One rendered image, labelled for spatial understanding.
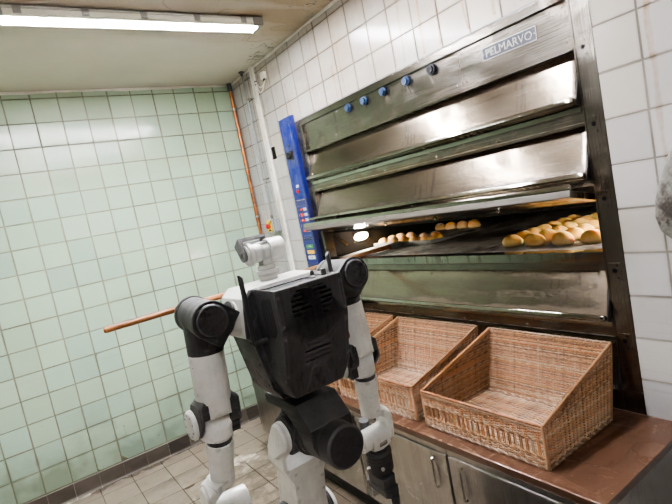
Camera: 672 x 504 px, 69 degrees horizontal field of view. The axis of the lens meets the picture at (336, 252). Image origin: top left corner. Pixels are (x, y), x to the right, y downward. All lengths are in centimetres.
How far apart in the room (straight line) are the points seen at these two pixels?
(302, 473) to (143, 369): 238
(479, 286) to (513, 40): 104
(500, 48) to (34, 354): 313
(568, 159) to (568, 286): 49
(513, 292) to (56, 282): 276
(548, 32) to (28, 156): 301
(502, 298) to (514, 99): 83
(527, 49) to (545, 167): 44
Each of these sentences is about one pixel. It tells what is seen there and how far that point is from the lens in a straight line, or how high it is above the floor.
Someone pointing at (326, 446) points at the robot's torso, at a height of 96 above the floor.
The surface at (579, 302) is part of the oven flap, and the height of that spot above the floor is 99.
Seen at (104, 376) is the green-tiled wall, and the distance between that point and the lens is 374.
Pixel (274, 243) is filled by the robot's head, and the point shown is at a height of 146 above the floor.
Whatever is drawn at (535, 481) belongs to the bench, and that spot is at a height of 57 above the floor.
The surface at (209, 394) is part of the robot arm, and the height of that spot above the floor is 114.
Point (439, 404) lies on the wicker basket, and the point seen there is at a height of 70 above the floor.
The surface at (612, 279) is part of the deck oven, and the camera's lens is 202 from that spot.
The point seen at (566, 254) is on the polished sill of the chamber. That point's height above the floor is 117.
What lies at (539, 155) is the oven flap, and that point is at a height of 156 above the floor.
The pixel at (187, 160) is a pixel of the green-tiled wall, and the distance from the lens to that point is 388.
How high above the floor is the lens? 154
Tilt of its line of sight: 6 degrees down
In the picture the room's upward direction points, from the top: 11 degrees counter-clockwise
